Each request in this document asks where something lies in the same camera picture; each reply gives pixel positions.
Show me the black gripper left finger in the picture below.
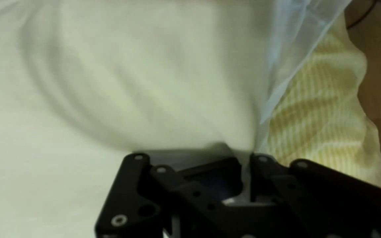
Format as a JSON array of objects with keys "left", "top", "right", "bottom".
[{"left": 94, "top": 151, "right": 248, "bottom": 238}]

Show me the yellow bed blanket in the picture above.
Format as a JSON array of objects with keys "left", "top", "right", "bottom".
[{"left": 261, "top": 15, "right": 381, "bottom": 191}]

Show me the large white pillow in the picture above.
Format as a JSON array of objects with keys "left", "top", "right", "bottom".
[{"left": 0, "top": 0, "right": 355, "bottom": 238}]

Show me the dark cable on floor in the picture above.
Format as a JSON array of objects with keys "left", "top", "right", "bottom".
[{"left": 343, "top": 0, "right": 381, "bottom": 31}]

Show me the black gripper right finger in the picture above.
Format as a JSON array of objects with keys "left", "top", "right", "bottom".
[{"left": 245, "top": 151, "right": 381, "bottom": 238}]

